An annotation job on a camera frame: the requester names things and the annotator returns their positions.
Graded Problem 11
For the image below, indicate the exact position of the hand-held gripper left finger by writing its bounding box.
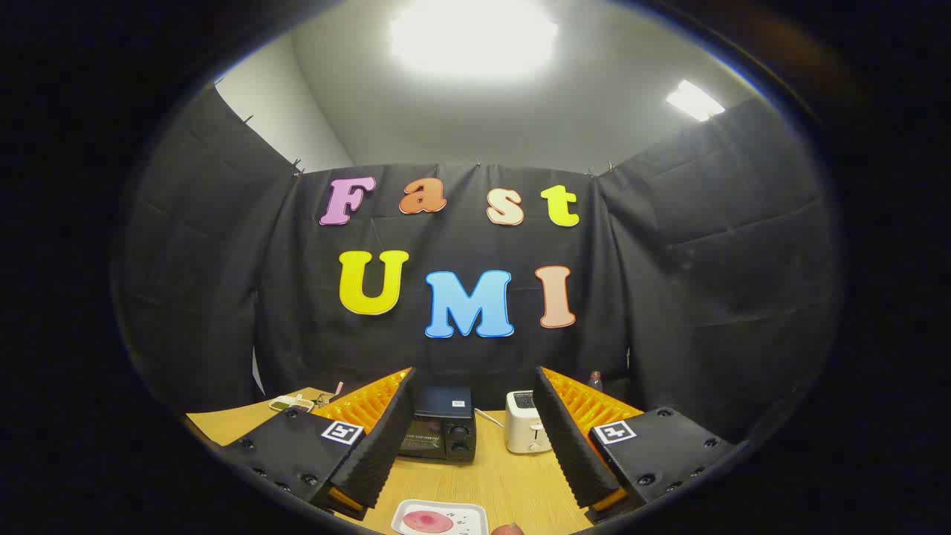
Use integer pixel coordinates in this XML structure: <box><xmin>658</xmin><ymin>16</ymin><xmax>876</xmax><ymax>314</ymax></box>
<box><xmin>215</xmin><ymin>366</ymin><xmax>418</xmax><ymax>521</ymax></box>

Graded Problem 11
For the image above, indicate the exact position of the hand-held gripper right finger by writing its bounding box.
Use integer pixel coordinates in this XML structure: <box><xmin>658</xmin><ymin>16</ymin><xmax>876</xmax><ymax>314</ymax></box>
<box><xmin>532</xmin><ymin>366</ymin><xmax>736</xmax><ymax>523</ymax></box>

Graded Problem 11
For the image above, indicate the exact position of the black toaster oven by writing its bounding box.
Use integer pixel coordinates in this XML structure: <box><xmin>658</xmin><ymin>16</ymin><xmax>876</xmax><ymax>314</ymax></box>
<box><xmin>397</xmin><ymin>385</ymin><xmax>478</xmax><ymax>463</ymax></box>

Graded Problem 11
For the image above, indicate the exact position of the pink ham slice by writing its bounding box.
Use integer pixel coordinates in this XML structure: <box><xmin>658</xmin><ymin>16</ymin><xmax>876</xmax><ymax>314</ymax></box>
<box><xmin>402</xmin><ymin>510</ymin><xmax>454</xmax><ymax>534</ymax></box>

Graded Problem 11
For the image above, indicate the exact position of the white square plate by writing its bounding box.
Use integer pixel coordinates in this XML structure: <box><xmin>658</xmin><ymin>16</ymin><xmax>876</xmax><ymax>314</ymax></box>
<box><xmin>391</xmin><ymin>499</ymin><xmax>490</xmax><ymax>535</ymax></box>

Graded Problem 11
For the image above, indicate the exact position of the white bread toaster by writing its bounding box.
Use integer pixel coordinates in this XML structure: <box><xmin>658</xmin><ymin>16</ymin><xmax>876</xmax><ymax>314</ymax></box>
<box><xmin>504</xmin><ymin>390</ymin><xmax>553</xmax><ymax>455</ymax></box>

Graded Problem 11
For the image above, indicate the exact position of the black backdrop cloth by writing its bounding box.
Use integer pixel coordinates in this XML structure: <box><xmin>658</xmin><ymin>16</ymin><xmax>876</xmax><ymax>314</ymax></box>
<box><xmin>111</xmin><ymin>85</ymin><xmax>844</xmax><ymax>447</ymax></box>

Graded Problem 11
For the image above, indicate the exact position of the small ceiling light panel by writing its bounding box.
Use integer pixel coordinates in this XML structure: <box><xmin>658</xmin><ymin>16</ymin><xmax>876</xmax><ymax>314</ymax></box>
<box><xmin>665</xmin><ymin>80</ymin><xmax>726</xmax><ymax>123</ymax></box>

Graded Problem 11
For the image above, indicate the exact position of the large ceiling light panel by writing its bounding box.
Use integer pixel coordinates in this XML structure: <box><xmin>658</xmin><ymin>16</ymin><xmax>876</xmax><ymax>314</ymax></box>
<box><xmin>390</xmin><ymin>0</ymin><xmax>559</xmax><ymax>79</ymax></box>

